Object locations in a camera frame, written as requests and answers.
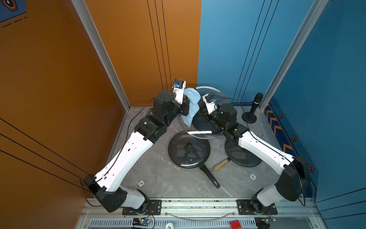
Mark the flat black pan wooden handle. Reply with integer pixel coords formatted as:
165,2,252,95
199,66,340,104
210,138,263,174

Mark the black frying pan long handle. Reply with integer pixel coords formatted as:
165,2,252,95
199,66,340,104
168,131,221,189

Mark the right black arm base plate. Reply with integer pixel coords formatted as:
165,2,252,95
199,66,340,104
236,198,278,216

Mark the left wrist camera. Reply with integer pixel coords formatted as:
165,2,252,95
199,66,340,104
172,79,186,105

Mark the red perforated block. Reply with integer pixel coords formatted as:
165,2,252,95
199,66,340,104
229,220,242,229

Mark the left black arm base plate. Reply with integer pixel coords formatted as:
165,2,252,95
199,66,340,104
122,199,162,216

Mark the left white round marker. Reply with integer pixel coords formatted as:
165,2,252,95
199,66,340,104
137,180,145,188

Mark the small green circuit board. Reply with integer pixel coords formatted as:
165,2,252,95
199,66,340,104
132,218,152,229

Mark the glass lid of pan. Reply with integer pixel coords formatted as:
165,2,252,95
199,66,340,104
225,139,262,167

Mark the right circuit board with wires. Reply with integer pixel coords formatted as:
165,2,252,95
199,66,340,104
262,215,277,224

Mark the right white round marker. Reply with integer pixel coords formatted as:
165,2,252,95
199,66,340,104
249,174,256,181

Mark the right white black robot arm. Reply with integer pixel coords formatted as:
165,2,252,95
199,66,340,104
199,102,310,214

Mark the black microphone on stand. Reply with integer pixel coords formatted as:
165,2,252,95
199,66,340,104
242,93,263,124

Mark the aluminium front rail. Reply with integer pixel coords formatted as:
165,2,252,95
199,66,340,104
81,197,321,218

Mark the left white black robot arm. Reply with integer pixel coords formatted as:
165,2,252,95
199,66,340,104
81,89,190,212

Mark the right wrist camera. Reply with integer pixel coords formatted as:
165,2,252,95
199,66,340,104
203,93,217,115

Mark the light blue microfibre cloth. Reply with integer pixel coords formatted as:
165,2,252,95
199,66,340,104
182,88,201,127

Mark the white round marker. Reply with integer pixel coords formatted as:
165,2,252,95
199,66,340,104
137,180,145,188
249,174,256,181

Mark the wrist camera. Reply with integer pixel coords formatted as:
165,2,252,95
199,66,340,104
172,79,186,105
203,93,217,115

